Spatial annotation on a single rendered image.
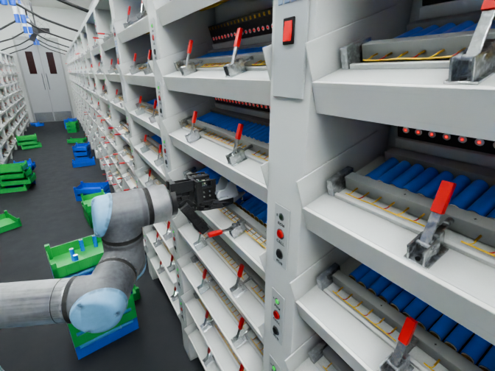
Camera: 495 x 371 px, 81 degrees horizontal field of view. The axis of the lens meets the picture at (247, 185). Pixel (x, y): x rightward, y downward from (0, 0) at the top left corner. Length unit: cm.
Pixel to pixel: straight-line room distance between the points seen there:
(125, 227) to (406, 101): 58
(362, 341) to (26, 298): 60
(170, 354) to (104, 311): 111
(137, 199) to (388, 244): 51
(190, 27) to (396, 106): 85
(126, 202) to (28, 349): 144
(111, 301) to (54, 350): 134
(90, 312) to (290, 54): 56
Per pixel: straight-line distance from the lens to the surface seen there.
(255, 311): 81
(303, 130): 44
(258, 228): 71
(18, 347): 208
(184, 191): 73
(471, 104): 32
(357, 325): 55
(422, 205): 42
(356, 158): 53
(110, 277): 67
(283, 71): 47
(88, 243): 173
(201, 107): 110
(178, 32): 108
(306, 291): 58
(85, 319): 67
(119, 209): 68
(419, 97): 34
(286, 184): 49
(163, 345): 177
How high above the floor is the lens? 132
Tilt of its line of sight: 21 degrees down
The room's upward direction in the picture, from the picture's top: straight up
